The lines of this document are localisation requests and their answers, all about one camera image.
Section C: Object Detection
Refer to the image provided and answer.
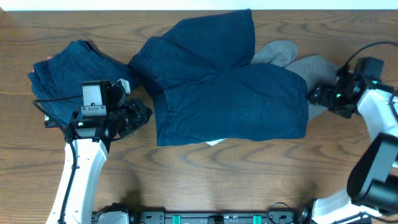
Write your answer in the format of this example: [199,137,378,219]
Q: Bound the navy blue shorts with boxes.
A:
[129,9,308,146]

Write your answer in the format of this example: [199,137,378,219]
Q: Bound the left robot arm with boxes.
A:
[47,79,152,223]

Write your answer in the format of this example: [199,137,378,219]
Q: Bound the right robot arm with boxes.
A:
[299,57,397,223]

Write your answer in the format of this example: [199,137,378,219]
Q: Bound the grey shorts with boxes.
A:
[250,39,340,121]

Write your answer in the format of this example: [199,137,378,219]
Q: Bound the folded navy shorts stack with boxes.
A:
[28,40,138,126]

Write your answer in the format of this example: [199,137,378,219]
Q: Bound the red black folded garment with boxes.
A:
[44,114,65,129]

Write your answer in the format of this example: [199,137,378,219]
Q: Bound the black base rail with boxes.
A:
[91,202,315,224]

